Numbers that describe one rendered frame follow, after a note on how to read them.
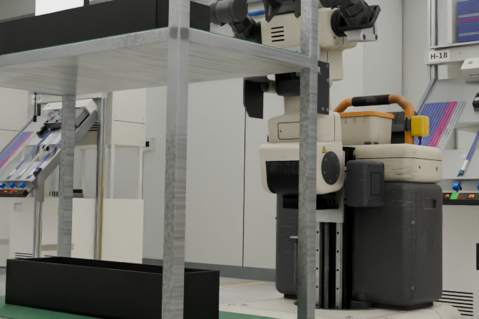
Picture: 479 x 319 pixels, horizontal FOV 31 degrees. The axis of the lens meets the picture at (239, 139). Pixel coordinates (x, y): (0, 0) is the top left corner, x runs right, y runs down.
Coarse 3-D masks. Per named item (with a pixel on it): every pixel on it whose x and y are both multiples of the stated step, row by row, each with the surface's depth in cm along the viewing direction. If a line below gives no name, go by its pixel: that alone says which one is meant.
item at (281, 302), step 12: (252, 300) 292; (264, 300) 293; (276, 300) 293; (288, 300) 294; (240, 312) 270; (252, 312) 268; (264, 312) 266; (276, 312) 264; (288, 312) 264; (324, 312) 265; (336, 312) 266; (348, 312) 266; (360, 312) 267; (372, 312) 267; (384, 312) 268; (396, 312) 268; (408, 312) 269; (420, 312) 272; (432, 312) 276; (444, 312) 281; (456, 312) 286
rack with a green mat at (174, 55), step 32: (160, 32) 165; (192, 32) 165; (0, 64) 200; (32, 64) 195; (64, 64) 194; (96, 64) 193; (128, 64) 193; (160, 64) 192; (192, 64) 191; (224, 64) 190; (256, 64) 190; (288, 64) 189; (64, 96) 251; (64, 128) 250; (64, 160) 249; (64, 192) 248; (64, 224) 247; (64, 256) 247
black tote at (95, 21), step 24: (120, 0) 190; (144, 0) 185; (168, 0) 186; (0, 24) 219; (24, 24) 212; (48, 24) 206; (72, 24) 200; (96, 24) 195; (120, 24) 190; (144, 24) 185; (192, 24) 191; (0, 48) 218; (24, 48) 211
